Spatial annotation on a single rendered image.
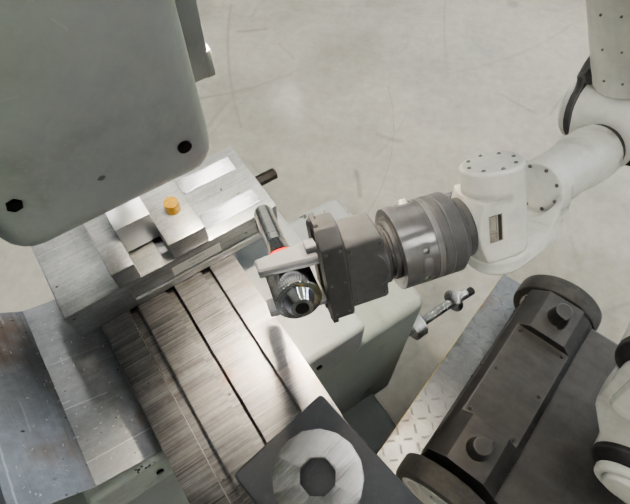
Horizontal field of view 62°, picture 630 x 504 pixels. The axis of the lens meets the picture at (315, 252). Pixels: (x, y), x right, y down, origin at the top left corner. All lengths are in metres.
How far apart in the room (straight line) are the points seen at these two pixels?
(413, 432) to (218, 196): 0.76
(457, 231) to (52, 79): 0.37
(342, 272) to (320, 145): 1.76
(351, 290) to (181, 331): 0.37
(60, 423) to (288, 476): 0.43
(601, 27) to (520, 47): 2.19
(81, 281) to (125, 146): 0.44
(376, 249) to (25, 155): 0.31
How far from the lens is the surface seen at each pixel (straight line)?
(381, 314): 1.04
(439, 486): 1.12
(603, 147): 0.71
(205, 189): 0.87
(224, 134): 2.33
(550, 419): 1.25
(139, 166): 0.44
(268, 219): 0.62
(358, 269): 0.52
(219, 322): 0.83
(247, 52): 2.69
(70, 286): 0.84
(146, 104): 0.41
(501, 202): 0.56
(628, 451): 1.10
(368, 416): 1.53
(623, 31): 0.69
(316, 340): 0.89
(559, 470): 1.23
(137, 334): 0.85
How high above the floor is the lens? 1.69
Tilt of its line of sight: 60 degrees down
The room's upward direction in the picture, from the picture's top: straight up
